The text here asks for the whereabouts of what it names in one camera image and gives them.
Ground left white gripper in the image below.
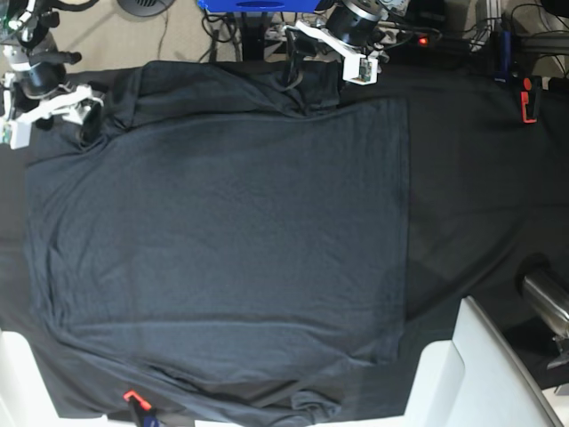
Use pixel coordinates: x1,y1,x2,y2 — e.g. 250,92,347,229
282,20,367,91

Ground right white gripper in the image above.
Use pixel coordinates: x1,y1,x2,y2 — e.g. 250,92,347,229
4,85,104,141

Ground dark grey T-shirt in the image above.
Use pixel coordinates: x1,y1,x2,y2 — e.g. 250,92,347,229
24,62,409,426

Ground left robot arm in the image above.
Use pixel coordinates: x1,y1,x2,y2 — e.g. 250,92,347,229
282,1,398,87

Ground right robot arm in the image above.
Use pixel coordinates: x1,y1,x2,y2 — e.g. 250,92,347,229
1,0,104,149

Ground black table leg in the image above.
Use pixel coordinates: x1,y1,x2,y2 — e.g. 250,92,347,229
236,12,274,61

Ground white power strip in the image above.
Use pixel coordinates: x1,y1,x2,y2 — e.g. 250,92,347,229
264,23,427,46

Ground blue plastic bin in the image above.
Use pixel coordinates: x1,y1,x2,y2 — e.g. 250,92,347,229
196,0,320,13

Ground black table cloth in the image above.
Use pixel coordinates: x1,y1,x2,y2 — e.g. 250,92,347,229
1,62,568,421

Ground orange black clamp right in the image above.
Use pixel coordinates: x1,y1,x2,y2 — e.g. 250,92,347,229
520,77,542,124

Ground orange black clamp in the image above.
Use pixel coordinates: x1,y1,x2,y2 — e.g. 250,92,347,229
520,77,542,124
123,390,162,427

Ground white panel left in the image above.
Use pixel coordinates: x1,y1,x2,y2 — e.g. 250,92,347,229
1,331,109,427

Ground white panel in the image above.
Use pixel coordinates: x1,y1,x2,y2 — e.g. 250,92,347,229
1,331,109,427
403,297,563,427

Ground orange black clamp bottom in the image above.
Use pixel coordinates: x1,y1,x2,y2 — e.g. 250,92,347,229
123,390,162,427

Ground shiny metal pole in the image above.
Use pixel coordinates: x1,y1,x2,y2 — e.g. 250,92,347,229
517,266,568,339

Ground white panel right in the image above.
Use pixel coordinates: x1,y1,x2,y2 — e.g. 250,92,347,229
403,297,563,427

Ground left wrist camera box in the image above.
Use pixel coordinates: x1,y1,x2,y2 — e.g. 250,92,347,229
342,54,381,85

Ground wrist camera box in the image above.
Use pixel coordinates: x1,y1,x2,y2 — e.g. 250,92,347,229
1,119,32,149
342,54,381,85

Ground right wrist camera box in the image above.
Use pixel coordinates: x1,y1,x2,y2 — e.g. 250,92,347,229
1,119,32,149

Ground blue clamp handle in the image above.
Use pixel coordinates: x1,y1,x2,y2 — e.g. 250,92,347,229
493,30,512,83

